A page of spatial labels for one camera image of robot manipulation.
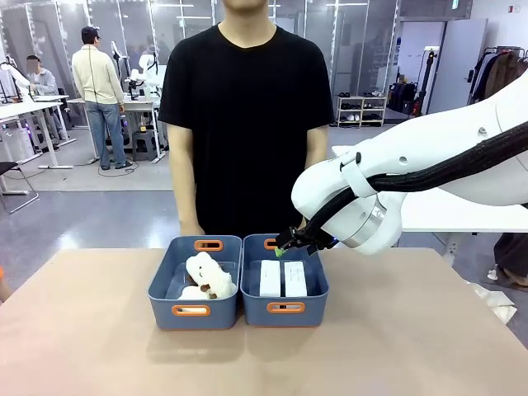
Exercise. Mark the man in cream sweater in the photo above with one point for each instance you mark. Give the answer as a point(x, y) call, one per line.
point(97, 78)

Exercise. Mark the person's left forearm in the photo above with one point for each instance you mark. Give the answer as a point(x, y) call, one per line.
point(317, 144)

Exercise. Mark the person in black t-shirt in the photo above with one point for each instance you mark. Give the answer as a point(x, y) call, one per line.
point(247, 123)

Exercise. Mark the grey-legged work table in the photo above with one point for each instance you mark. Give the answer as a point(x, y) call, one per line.
point(138, 105)

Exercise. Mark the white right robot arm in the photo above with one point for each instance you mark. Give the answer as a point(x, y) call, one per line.
point(433, 140)

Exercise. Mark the person's right forearm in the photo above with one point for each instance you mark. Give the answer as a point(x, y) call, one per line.
point(183, 181)

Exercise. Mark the clothes rack with coats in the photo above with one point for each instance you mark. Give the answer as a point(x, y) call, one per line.
point(503, 74)

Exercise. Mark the crumpled white paper sheet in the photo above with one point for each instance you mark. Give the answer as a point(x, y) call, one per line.
point(497, 303)

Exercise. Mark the grey step stool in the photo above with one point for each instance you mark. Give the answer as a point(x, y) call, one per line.
point(144, 144)

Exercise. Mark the long white table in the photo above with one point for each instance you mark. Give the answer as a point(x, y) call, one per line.
point(453, 218)

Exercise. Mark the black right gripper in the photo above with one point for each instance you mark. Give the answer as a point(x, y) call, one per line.
point(317, 241)

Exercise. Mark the white shoe rack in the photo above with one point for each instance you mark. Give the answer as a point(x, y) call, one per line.
point(362, 111)

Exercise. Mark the black folding chair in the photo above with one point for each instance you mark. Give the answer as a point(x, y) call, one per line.
point(12, 169)

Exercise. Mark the bystander's dark trouser leg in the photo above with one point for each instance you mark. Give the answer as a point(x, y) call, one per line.
point(511, 257)

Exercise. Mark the person's right hand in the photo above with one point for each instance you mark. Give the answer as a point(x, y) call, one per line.
point(191, 229)

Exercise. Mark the white desk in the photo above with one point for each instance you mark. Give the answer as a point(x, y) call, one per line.
point(24, 109)

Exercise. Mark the black luggage bags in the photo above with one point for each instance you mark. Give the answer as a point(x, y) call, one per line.
point(404, 97)

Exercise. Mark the white cloud plush toy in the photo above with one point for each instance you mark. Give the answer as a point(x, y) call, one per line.
point(191, 293)
point(206, 270)

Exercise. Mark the black pole stand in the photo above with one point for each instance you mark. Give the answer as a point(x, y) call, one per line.
point(430, 78)

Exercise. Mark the seated person grey hoodie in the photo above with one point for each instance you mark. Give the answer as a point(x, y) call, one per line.
point(43, 82)

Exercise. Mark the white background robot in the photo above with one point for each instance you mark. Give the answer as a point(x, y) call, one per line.
point(147, 68)

